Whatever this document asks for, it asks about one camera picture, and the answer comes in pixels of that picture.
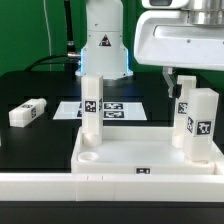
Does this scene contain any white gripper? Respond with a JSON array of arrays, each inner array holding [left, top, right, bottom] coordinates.
[[134, 10, 224, 99]]

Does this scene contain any white desk top tray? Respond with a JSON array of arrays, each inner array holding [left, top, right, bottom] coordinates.
[[71, 126, 215, 175]]

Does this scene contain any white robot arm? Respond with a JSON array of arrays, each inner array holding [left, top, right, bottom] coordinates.
[[76, 0, 224, 98]]

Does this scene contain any marker tag sheet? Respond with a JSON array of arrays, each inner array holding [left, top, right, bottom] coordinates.
[[53, 101, 146, 121]]

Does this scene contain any white L-shaped fence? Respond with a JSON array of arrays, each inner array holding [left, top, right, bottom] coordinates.
[[0, 146, 224, 202]]

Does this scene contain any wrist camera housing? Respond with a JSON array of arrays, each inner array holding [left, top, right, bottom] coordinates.
[[141, 0, 190, 9]]

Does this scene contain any black thick cable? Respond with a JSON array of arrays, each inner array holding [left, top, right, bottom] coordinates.
[[24, 0, 83, 72]]

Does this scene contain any white thin cable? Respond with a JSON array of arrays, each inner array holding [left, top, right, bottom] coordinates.
[[43, 0, 53, 72]]

